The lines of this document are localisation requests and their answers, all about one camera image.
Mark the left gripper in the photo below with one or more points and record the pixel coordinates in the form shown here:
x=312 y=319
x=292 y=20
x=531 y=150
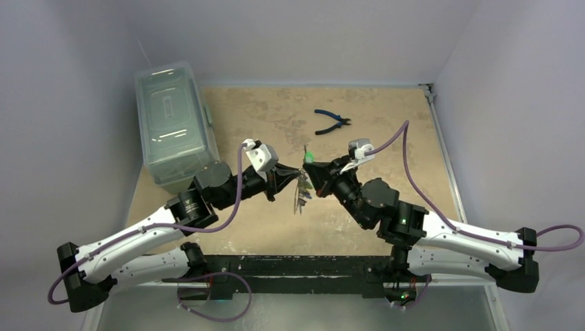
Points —
x=278 y=178

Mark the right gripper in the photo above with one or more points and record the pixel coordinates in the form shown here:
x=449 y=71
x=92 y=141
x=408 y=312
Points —
x=331 y=178

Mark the metal keyring plate with keys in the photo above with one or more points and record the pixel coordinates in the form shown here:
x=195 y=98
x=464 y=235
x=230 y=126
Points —
x=303 y=193

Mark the green tagged key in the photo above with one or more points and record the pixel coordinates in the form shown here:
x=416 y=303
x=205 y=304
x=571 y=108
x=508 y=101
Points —
x=308 y=156

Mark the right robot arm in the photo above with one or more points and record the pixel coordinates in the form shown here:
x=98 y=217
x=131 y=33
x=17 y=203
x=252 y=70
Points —
x=422 y=242

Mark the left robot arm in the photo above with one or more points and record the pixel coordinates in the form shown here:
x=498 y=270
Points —
x=90 y=272

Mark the translucent plastic storage box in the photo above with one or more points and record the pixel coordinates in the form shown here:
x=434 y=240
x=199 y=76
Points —
x=175 y=123

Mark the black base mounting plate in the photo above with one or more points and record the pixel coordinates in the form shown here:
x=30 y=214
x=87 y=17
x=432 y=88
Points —
x=368 y=276

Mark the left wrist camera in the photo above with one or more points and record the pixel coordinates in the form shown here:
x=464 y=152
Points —
x=262 y=156

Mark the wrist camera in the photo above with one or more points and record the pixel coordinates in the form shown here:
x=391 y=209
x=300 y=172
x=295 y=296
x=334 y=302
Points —
x=262 y=156
x=359 y=151

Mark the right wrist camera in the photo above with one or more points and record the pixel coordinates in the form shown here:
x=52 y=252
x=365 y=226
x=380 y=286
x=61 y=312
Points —
x=359 y=151

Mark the right side aluminium rail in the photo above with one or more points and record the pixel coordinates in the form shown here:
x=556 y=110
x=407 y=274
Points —
x=430 y=95

